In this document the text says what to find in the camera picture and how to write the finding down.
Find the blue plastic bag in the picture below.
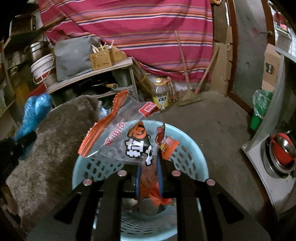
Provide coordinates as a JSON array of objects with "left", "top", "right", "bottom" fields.
[{"left": 13, "top": 93, "right": 54, "bottom": 160}]

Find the orange snack bag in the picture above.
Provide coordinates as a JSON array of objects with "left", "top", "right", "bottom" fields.
[{"left": 140, "top": 165, "right": 173, "bottom": 206}]

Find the clear orange-edged snack wrapper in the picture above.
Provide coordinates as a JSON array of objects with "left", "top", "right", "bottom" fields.
[{"left": 78, "top": 90, "right": 179, "bottom": 166}]

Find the grey shaggy table mat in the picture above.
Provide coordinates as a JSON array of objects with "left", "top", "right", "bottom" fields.
[{"left": 7, "top": 96, "right": 101, "bottom": 233}]

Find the light blue plastic basket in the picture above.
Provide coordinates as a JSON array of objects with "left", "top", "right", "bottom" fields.
[{"left": 72, "top": 124, "right": 209, "bottom": 240}]

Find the red lidded steel pot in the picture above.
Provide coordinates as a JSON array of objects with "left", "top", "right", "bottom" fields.
[{"left": 262, "top": 133, "right": 295, "bottom": 179}]

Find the white plastic bucket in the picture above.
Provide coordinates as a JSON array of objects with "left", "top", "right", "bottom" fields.
[{"left": 31, "top": 54, "right": 57, "bottom": 87}]

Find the grey fabric cover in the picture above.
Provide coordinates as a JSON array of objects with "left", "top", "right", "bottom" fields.
[{"left": 54, "top": 36, "right": 100, "bottom": 81}]

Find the wooden broom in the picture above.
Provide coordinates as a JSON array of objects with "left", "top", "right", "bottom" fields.
[{"left": 175, "top": 30, "right": 220, "bottom": 106}]

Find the green plastic bag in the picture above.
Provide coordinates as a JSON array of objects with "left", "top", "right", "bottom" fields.
[{"left": 250, "top": 89, "right": 273, "bottom": 132}]

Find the cooking oil bottle yellow label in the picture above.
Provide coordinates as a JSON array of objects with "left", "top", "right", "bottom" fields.
[{"left": 152, "top": 78, "right": 169, "bottom": 110}]

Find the wooden chopstick holder box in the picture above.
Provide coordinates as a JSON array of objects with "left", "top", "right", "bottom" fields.
[{"left": 89, "top": 41, "right": 127, "bottom": 71}]

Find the red striped hanging cloth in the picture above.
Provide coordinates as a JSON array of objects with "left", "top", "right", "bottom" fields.
[{"left": 39, "top": 0, "right": 213, "bottom": 83}]

